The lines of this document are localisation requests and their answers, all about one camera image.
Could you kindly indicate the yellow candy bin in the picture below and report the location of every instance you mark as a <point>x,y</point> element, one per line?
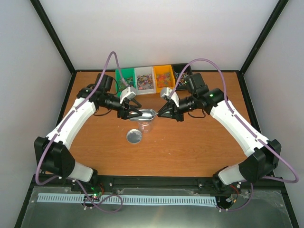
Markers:
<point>164,77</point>

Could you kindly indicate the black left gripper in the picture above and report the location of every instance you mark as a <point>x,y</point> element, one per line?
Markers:
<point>124,113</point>

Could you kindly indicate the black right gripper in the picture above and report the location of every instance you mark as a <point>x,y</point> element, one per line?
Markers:
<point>175,113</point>

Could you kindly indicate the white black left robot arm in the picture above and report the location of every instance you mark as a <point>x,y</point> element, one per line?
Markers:
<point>52,152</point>

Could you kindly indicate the clear plastic jar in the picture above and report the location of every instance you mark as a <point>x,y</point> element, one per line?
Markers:
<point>145,126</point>

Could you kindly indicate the silver metal scoop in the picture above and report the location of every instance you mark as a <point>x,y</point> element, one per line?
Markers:
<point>148,114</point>

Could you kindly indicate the black enclosure frame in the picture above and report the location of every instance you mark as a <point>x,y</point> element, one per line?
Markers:
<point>276,12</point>

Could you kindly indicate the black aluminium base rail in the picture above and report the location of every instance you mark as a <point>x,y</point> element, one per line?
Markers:
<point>196,184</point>

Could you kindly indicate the light blue slotted cable duct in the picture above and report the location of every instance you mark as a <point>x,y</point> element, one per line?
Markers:
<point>130,200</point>

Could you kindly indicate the black candy bin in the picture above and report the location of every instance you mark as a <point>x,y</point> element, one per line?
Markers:
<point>177,69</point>

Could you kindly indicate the round metal jar lid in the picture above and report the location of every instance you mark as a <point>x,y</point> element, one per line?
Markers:
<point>134,136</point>

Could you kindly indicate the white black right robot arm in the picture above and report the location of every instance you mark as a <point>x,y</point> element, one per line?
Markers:
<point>262,154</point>

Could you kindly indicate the grey metal front plate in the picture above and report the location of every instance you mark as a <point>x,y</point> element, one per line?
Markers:
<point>253,209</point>

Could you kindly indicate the white candy bin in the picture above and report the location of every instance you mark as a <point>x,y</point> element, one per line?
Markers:
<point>144,80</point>

